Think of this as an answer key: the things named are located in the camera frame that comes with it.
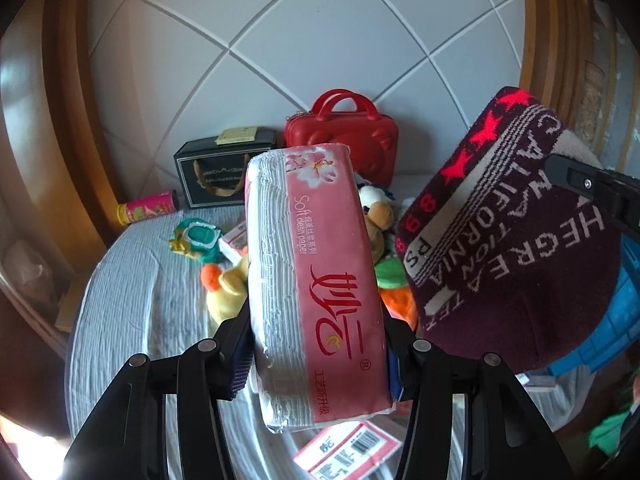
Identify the pink and yellow snack can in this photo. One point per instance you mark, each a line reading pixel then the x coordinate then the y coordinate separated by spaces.
pixel 147 207

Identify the yellow duck plush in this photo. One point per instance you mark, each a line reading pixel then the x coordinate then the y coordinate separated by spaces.
pixel 225 290

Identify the black gift box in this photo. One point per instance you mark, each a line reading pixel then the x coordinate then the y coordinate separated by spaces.
pixel 200 172

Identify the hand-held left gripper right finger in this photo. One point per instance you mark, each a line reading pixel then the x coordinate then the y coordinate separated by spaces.
pixel 396 377

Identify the green and white toy packet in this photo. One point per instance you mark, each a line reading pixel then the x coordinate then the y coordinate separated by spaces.
pixel 197 237

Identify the blue plastic container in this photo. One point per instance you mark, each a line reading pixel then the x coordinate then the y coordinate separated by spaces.
pixel 616 320

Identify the wooden headboard frame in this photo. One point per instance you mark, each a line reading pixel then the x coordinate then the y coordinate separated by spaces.
pixel 65 110
pixel 550 35

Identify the small red and white packet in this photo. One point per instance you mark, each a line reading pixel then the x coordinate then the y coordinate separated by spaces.
pixel 234 241

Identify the maroon knit beanie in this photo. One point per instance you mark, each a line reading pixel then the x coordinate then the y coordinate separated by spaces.
pixel 500 260

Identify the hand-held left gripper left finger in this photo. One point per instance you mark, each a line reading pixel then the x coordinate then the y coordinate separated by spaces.
pixel 239 367

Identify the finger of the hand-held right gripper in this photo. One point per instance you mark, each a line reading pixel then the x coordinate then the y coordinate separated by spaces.
pixel 595 185

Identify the yellow card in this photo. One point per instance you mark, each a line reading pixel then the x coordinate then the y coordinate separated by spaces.
pixel 236 136

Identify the white and brown plush toy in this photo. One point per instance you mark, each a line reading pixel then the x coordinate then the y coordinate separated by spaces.
pixel 375 215

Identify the red hard handbag case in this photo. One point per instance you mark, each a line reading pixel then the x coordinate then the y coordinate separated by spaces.
pixel 350 135

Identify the green cloth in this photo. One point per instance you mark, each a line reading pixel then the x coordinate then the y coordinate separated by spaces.
pixel 612 432

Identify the green and orange plush toy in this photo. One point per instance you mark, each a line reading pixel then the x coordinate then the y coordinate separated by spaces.
pixel 395 295

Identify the red and white label card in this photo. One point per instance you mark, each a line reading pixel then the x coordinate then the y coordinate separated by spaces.
pixel 345 452

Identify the pink tissue pack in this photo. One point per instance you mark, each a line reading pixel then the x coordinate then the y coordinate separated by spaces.
pixel 310 260

